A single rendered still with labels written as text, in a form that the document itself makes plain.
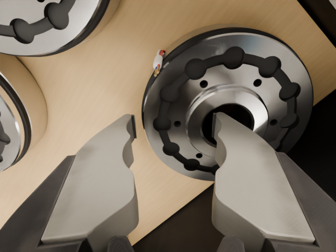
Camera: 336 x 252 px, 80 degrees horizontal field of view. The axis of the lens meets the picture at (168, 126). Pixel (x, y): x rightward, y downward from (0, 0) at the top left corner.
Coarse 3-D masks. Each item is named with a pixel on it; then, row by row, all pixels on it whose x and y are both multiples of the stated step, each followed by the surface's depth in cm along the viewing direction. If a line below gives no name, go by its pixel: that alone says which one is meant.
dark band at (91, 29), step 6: (108, 0) 10; (102, 6) 10; (102, 12) 10; (96, 18) 10; (96, 24) 10; (90, 30) 10; (84, 36) 10; (78, 42) 11; (66, 48) 11; (48, 54) 11
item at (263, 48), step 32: (224, 32) 10; (192, 64) 11; (224, 64) 11; (256, 64) 11; (288, 64) 10; (160, 96) 12; (192, 96) 11; (288, 96) 12; (160, 128) 13; (288, 128) 13; (192, 160) 14
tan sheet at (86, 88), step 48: (144, 0) 12; (192, 0) 12; (240, 0) 12; (288, 0) 12; (96, 48) 13; (144, 48) 13; (48, 96) 15; (96, 96) 15; (48, 144) 17; (144, 144) 17; (0, 192) 21; (144, 192) 20; (192, 192) 20
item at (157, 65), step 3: (159, 51) 12; (162, 51) 12; (156, 54) 11; (159, 54) 12; (162, 54) 13; (156, 57) 10; (159, 57) 10; (156, 60) 10; (159, 60) 10; (153, 63) 9; (156, 63) 9; (159, 63) 9; (153, 66) 10; (156, 66) 9; (159, 66) 9; (156, 69) 9; (156, 72) 9
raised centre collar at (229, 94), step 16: (208, 96) 11; (224, 96) 11; (240, 96) 11; (256, 96) 11; (192, 112) 11; (208, 112) 12; (256, 112) 11; (192, 128) 12; (256, 128) 12; (192, 144) 13; (208, 144) 13
